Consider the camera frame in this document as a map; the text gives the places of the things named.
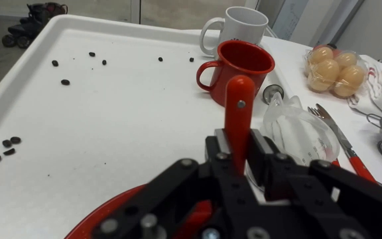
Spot white plastic tray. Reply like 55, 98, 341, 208
0, 13, 319, 239

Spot white folded napkin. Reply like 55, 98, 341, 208
361, 53, 382, 116

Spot black wheeled chair base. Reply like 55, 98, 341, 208
0, 1, 69, 49

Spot red handled knife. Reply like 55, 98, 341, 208
307, 102, 378, 184

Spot red bowl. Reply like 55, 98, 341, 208
173, 197, 215, 239

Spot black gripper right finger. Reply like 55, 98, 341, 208
246, 127, 382, 239

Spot clear plastic cup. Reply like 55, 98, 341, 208
260, 94, 342, 168

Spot red plate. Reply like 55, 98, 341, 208
64, 183, 149, 239

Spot red-handled spoon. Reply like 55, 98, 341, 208
223, 74, 258, 179

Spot white ceramic mug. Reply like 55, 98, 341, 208
199, 5, 271, 58

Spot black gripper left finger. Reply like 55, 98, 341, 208
90, 127, 246, 239

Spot small steel round cup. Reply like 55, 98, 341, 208
262, 82, 287, 106

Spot red enamel mug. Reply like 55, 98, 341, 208
195, 38, 277, 107

